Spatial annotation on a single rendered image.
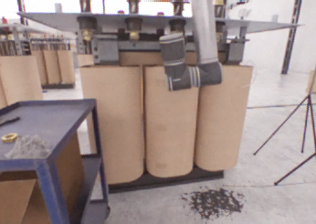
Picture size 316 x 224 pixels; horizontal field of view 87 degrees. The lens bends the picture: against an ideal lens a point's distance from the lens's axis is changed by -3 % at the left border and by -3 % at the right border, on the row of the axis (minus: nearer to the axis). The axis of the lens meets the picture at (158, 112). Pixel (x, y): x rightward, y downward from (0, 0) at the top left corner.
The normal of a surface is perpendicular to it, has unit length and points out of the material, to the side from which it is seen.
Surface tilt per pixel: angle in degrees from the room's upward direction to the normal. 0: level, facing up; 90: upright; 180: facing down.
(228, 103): 90
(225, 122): 90
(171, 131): 90
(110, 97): 90
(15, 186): 26
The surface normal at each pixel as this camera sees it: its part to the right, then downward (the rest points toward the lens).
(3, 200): 0.07, -0.72
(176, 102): 0.18, 0.31
